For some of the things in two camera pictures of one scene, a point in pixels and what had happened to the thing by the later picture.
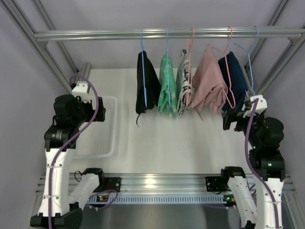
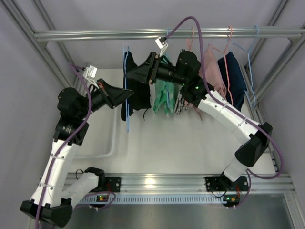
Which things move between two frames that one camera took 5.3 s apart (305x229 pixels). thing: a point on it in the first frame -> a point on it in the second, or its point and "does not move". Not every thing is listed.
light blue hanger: (143, 57) -> (126, 49)
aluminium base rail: (163, 183) does not move
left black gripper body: (100, 109) -> (106, 93)
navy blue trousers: (233, 77) does not move
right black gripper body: (227, 120) -> (152, 68)
